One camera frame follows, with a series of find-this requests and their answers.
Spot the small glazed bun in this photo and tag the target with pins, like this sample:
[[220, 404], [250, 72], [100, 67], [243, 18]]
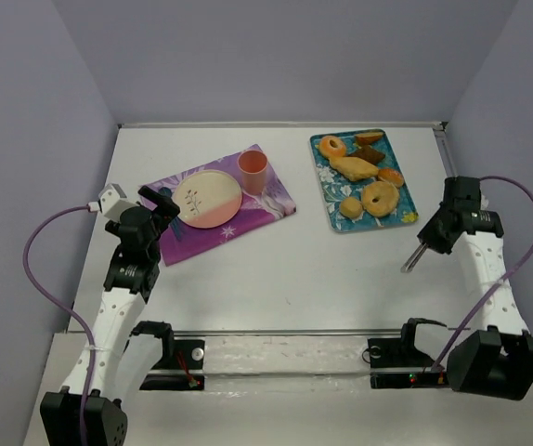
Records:
[[391, 176]]

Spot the dark chocolate pastry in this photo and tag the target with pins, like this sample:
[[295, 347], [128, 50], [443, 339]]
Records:
[[368, 154]]

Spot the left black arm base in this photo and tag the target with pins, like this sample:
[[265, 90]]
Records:
[[180, 365]]

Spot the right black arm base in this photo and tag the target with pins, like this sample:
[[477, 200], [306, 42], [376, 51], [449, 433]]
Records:
[[396, 363]]

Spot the blue plastic fork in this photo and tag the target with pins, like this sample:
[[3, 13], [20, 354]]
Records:
[[176, 229]]

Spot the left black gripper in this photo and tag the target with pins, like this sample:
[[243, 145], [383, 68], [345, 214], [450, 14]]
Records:
[[160, 201]]

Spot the cream and pink plate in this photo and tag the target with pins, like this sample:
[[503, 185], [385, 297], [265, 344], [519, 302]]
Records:
[[208, 199]]

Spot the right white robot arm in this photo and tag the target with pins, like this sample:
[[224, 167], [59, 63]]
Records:
[[487, 362]]

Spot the metal mounting rail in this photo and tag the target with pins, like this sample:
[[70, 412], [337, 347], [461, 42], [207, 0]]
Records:
[[302, 332]]

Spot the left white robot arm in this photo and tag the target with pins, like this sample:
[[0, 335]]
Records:
[[120, 348]]

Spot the long golden bread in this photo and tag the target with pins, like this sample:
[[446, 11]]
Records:
[[353, 168]]

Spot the glazed ring doughnut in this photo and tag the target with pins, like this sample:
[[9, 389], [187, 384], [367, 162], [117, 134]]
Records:
[[332, 147]]

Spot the purple floral placemat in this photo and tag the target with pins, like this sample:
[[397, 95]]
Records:
[[272, 205]]

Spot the brown bread wedge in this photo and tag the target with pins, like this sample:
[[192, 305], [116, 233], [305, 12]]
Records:
[[368, 138]]

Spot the small round bread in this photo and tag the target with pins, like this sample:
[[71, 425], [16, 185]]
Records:
[[351, 207]]

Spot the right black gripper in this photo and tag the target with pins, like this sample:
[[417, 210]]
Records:
[[432, 237]]

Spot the pink plastic cup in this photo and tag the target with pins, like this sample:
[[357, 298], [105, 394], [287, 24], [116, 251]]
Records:
[[253, 166]]

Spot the large plain doughnut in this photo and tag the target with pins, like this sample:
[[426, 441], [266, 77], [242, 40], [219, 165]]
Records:
[[380, 198]]

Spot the metal serving tongs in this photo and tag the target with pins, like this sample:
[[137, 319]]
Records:
[[414, 258]]

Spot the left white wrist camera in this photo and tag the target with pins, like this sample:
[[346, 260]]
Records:
[[111, 203]]

